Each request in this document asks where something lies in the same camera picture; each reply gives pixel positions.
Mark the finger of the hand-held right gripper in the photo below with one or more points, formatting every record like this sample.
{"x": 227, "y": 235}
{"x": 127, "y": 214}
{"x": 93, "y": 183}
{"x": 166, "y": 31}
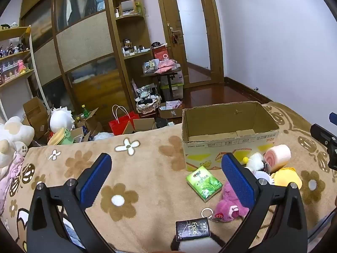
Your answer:
{"x": 333, "y": 117}
{"x": 323, "y": 137}

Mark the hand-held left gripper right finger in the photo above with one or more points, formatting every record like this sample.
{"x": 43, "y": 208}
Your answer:
{"x": 237, "y": 181}

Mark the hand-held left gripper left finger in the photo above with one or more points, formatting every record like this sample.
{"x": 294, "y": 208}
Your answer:
{"x": 96, "y": 181}

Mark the white fluffy plush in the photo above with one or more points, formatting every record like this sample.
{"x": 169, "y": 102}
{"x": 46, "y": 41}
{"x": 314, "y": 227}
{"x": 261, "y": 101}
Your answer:
{"x": 255, "y": 162}

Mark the green tissue pack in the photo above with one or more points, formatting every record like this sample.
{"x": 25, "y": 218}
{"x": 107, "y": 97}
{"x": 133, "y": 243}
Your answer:
{"x": 204, "y": 183}

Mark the yellow plush toy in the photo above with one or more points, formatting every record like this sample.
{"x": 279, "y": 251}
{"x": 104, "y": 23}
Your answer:
{"x": 288, "y": 176}

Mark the pink roll cake plush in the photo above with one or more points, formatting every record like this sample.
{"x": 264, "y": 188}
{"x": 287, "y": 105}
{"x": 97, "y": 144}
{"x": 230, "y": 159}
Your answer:
{"x": 277, "y": 154}

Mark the green frog toy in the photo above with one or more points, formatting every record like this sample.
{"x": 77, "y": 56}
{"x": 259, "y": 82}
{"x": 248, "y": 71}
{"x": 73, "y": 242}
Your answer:
{"x": 62, "y": 137}

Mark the red paper shopping bag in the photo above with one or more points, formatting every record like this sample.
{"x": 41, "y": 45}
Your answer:
{"x": 119, "y": 126}

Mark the black tissue pack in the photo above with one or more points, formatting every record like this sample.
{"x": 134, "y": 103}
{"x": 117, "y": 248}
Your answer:
{"x": 193, "y": 229}

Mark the green glass bottle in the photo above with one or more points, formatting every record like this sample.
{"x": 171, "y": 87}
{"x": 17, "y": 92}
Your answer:
{"x": 84, "y": 112}

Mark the white round plush head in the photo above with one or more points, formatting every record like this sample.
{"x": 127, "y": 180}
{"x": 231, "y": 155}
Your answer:
{"x": 62, "y": 118}

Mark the small brown cardboard box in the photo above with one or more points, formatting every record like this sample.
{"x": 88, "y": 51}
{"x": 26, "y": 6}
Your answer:
{"x": 144, "y": 125}

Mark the pink cloth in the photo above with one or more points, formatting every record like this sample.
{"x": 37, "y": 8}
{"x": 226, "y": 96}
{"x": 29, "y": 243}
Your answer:
{"x": 8, "y": 181}

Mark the tall open cardboard box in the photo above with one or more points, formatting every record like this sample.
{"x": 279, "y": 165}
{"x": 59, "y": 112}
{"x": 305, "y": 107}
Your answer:
{"x": 36, "y": 116}

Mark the lace-trimmed basket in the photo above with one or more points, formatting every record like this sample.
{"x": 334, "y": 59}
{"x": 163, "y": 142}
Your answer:
{"x": 147, "y": 104}

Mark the cream plush bear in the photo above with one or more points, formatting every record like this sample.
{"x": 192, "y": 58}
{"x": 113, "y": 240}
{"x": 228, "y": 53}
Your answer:
{"x": 13, "y": 137}

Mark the flat cardboard box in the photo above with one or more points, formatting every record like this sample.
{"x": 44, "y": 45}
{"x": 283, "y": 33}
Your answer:
{"x": 169, "y": 112}

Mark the green-lidded storage bin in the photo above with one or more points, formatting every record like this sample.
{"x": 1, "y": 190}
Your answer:
{"x": 177, "y": 91}

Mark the small dark side table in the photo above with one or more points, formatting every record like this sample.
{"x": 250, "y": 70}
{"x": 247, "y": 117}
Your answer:
{"x": 168, "y": 77}

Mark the pink packets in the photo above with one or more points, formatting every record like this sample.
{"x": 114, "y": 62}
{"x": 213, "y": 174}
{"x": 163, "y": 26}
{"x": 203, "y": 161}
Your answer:
{"x": 165, "y": 66}

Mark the wooden wardrobe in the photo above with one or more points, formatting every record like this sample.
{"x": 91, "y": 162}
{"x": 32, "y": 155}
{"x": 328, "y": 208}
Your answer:
{"x": 81, "y": 44}

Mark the red gift box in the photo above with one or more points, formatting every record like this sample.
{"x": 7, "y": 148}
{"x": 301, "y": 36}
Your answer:
{"x": 161, "y": 52}

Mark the wooden corner shelf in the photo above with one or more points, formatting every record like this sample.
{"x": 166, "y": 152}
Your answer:
{"x": 129, "y": 31}

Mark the wooden door with glass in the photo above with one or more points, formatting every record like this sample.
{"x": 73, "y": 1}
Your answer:
{"x": 192, "y": 31}

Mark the wall shelf of figurines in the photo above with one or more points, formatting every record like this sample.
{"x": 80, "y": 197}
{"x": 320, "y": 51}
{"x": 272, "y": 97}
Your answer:
{"x": 13, "y": 58}

